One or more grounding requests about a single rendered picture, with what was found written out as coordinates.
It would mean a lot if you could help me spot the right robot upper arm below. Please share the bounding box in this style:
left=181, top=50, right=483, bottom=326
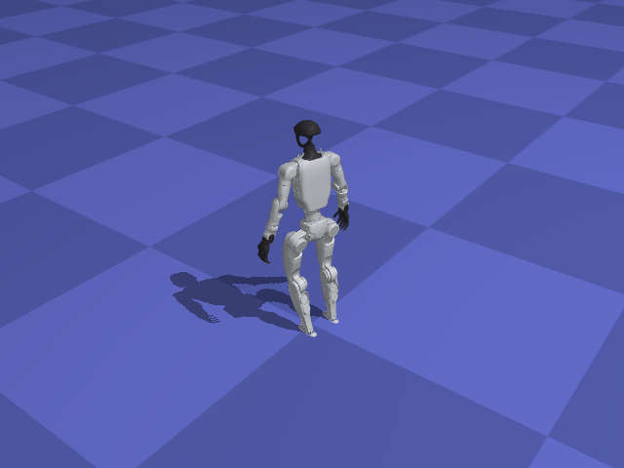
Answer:
left=326, top=151, right=346, bottom=191

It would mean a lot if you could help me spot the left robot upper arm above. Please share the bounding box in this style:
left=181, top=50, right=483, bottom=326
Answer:
left=274, top=161, right=297, bottom=211

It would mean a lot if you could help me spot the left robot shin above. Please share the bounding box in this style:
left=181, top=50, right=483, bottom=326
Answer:
left=289, top=281, right=313, bottom=334

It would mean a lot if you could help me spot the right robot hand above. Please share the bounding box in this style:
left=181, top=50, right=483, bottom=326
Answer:
left=333, top=204, right=349, bottom=230

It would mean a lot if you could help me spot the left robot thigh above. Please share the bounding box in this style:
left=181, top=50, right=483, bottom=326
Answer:
left=283, top=228, right=308, bottom=293

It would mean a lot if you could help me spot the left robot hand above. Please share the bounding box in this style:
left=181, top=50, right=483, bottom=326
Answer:
left=257, top=234, right=275, bottom=263

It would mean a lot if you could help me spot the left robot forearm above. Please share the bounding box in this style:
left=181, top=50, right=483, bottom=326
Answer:
left=263, top=199, right=283, bottom=241

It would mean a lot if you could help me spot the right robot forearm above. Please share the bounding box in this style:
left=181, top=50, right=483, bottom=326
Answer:
left=335, top=183, right=349, bottom=211

